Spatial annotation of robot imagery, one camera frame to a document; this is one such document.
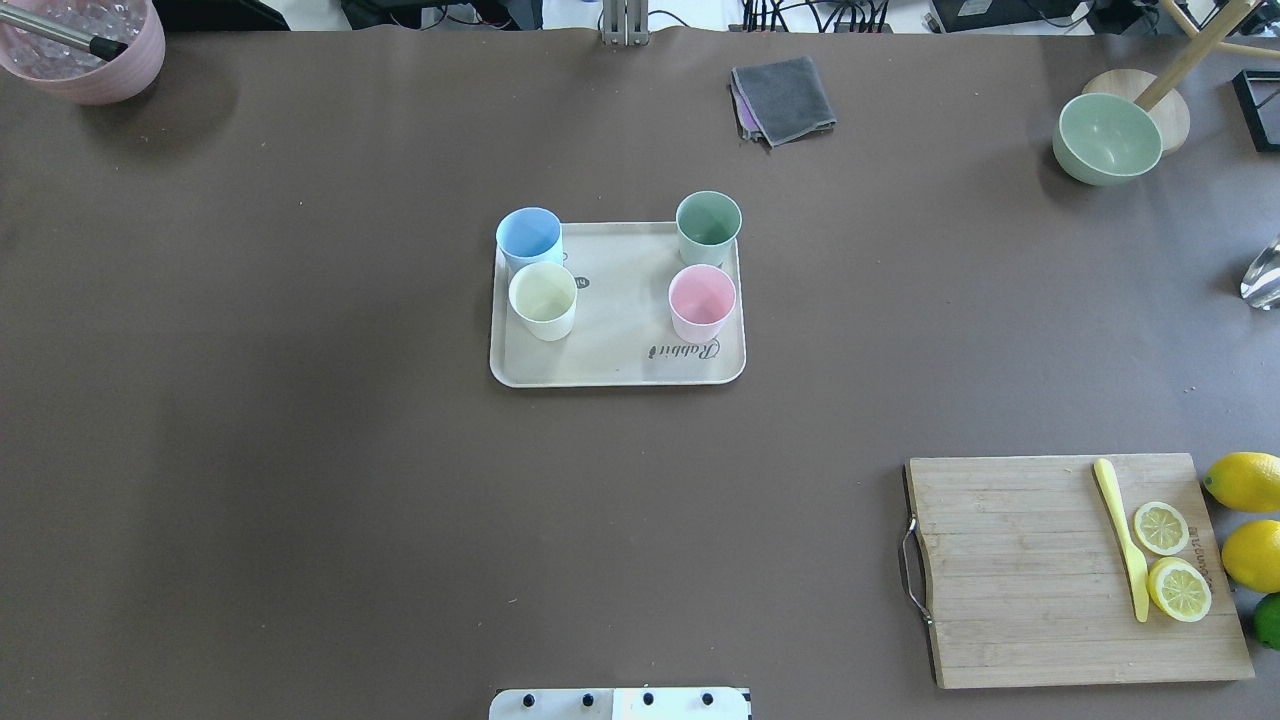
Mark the yellow plastic knife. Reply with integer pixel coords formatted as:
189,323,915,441
1093,457,1151,623

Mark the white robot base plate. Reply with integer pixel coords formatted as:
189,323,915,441
488,685,753,719

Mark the metal ice scoop handle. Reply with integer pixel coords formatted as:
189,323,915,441
1,3,129,61

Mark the white cup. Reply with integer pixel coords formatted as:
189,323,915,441
508,261,579,342

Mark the lemon slice upper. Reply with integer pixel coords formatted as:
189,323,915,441
1132,501,1190,557

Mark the wooden cup stand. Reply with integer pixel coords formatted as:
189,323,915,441
1083,1,1277,156

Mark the green bowl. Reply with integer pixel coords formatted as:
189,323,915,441
1052,94,1164,187

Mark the whole lemon upper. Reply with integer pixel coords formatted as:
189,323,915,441
1203,452,1279,512

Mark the pink cup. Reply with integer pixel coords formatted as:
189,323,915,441
668,264,737,345

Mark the beige rabbit tray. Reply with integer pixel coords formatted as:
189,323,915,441
490,222,748,388

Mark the green lime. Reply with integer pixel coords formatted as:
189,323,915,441
1252,593,1280,651

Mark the lemon slice lower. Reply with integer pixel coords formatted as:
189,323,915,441
1147,557,1212,623

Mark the whole lemon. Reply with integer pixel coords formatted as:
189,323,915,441
1203,452,1279,512
1221,519,1279,594

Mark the clear glass mug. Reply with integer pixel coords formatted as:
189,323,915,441
1239,236,1280,311

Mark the whole lemon lower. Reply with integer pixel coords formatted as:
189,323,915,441
1221,519,1279,594

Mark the wooden cutting board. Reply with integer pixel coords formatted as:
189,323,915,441
904,454,1254,689

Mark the pink bowl with ice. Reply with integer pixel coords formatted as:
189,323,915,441
1,1,166,105

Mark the black framed mirror tray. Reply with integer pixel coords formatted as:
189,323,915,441
1231,70,1279,152

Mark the aluminium frame post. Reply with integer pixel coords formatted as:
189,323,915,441
600,0,650,46

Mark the lemon slice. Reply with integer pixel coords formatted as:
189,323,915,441
1132,501,1190,557
1147,557,1212,623

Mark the green cup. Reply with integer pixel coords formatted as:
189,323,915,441
675,190,742,266

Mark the grey folded cloth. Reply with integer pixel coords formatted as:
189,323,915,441
730,56,837,147

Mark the light blue cup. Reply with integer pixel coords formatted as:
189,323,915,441
495,208,564,275

